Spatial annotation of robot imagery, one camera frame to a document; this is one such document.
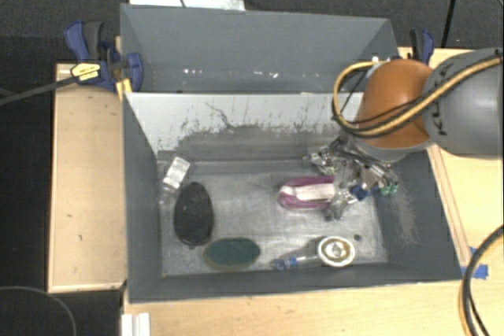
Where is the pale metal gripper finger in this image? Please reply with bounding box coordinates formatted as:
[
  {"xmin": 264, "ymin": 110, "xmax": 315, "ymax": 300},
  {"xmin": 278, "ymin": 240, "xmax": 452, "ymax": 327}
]
[
  {"xmin": 302, "ymin": 147, "xmax": 338, "ymax": 175},
  {"xmin": 323, "ymin": 187, "xmax": 358, "ymax": 222}
]

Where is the purple and white packet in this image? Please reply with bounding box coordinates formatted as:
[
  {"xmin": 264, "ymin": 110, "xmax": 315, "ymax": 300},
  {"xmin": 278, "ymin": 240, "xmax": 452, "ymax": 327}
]
[{"xmin": 276, "ymin": 175, "xmax": 339, "ymax": 212}]

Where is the grey metal bin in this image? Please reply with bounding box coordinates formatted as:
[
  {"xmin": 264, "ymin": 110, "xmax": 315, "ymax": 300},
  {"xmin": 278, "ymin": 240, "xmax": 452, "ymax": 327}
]
[{"xmin": 119, "ymin": 2, "xmax": 464, "ymax": 304}]

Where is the dark green oval sponge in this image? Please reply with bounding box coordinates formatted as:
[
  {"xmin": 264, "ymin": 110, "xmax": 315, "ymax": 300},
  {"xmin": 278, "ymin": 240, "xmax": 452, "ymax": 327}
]
[{"xmin": 202, "ymin": 236, "xmax": 262, "ymax": 271}]

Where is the black oval brush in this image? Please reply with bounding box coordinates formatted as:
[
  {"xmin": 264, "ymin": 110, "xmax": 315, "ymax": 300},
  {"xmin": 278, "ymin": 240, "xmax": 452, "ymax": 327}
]
[{"xmin": 172, "ymin": 181, "xmax": 216, "ymax": 248}]

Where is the clear plastic bottle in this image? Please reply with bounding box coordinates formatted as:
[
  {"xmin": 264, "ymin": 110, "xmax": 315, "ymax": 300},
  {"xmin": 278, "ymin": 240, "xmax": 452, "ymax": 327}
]
[{"xmin": 158, "ymin": 156, "xmax": 192, "ymax": 209}]

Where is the pale wood board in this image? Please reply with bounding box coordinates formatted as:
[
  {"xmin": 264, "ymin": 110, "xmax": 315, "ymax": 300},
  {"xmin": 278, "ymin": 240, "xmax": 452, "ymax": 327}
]
[{"xmin": 46, "ymin": 62, "xmax": 129, "ymax": 294}]

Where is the white round tool blue handle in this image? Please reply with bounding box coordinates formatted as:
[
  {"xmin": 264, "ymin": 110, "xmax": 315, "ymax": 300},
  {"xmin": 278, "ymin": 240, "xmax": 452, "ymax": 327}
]
[{"xmin": 270, "ymin": 234, "xmax": 356, "ymax": 271}]

